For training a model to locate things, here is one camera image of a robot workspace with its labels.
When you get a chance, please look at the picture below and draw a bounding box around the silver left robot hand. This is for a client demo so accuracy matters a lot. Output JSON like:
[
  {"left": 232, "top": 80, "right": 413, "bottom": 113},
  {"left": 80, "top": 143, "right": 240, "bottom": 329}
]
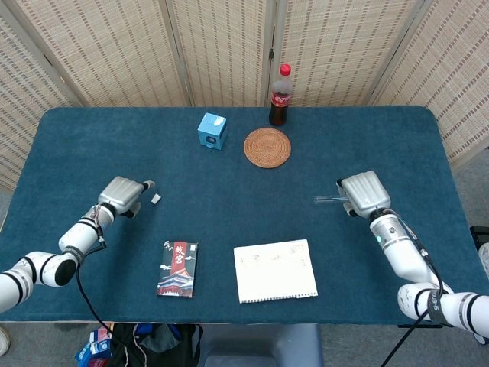
[{"left": 97, "top": 176, "right": 157, "bottom": 219}]

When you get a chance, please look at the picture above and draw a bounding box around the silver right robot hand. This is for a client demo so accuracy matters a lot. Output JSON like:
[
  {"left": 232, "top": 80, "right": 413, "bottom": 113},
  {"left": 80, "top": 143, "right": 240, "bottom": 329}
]
[{"left": 335, "top": 171, "right": 392, "bottom": 220}]

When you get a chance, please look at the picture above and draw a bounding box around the dark teal tablecloth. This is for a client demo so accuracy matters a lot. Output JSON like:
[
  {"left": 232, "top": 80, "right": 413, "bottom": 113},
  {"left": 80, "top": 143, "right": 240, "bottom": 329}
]
[{"left": 0, "top": 106, "right": 484, "bottom": 326}]

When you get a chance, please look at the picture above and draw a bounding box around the black red palace book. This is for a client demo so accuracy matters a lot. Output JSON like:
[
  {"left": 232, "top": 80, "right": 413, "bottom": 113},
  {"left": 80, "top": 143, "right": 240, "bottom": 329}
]
[{"left": 155, "top": 239, "right": 199, "bottom": 298}]

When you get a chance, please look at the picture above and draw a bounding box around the round woven rattan coaster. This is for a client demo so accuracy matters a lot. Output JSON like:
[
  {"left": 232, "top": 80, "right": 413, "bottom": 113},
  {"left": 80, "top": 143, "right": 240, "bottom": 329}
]
[{"left": 243, "top": 127, "right": 292, "bottom": 168}]

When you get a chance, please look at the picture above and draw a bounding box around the light blue speaker box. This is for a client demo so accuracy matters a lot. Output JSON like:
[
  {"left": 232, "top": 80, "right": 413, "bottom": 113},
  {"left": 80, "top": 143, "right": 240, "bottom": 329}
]
[{"left": 196, "top": 112, "right": 228, "bottom": 150}]

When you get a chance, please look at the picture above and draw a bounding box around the white spiral notebook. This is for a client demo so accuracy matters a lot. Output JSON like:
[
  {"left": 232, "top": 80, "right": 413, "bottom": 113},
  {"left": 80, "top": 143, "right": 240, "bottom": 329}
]
[{"left": 233, "top": 239, "right": 319, "bottom": 305}]

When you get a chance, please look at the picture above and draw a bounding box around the cola bottle with red label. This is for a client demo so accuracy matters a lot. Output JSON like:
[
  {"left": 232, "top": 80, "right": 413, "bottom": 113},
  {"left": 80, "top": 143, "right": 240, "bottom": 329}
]
[{"left": 268, "top": 63, "right": 294, "bottom": 127}]

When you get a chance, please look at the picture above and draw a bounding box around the black box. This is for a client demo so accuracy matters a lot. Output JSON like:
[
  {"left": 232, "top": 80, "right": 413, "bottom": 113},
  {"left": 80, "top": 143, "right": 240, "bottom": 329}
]
[{"left": 468, "top": 226, "right": 489, "bottom": 268}]

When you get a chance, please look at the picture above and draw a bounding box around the woven bamboo folding screen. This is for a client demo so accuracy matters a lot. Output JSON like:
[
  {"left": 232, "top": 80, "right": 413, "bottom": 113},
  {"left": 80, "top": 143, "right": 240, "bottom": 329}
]
[{"left": 0, "top": 0, "right": 489, "bottom": 192}]

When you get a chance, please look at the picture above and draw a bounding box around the black backpack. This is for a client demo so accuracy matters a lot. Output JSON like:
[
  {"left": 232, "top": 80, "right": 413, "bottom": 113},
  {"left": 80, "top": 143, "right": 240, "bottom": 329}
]
[{"left": 108, "top": 323, "right": 203, "bottom": 367}]

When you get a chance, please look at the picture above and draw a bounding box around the blue white carton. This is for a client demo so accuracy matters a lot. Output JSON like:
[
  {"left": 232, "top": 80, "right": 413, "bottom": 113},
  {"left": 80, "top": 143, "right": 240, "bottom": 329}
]
[{"left": 74, "top": 330, "right": 114, "bottom": 364}]

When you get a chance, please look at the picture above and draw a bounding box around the blue grey chair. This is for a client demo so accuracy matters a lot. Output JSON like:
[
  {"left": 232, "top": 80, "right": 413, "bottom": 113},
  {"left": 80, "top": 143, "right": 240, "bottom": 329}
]
[{"left": 198, "top": 323, "right": 325, "bottom": 367}]

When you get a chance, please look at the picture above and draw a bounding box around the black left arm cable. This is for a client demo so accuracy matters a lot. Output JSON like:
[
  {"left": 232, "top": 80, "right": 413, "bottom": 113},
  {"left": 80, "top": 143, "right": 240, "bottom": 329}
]
[{"left": 75, "top": 225, "right": 129, "bottom": 367}]

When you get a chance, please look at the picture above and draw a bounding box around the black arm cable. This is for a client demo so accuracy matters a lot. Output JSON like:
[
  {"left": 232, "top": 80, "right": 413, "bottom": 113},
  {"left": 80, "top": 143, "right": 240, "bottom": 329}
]
[
  {"left": 380, "top": 213, "right": 455, "bottom": 367},
  {"left": 75, "top": 225, "right": 129, "bottom": 367}
]

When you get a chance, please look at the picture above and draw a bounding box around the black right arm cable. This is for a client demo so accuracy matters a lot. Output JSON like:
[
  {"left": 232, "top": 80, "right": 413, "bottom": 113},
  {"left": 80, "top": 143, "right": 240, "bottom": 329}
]
[{"left": 380, "top": 213, "right": 455, "bottom": 367}]

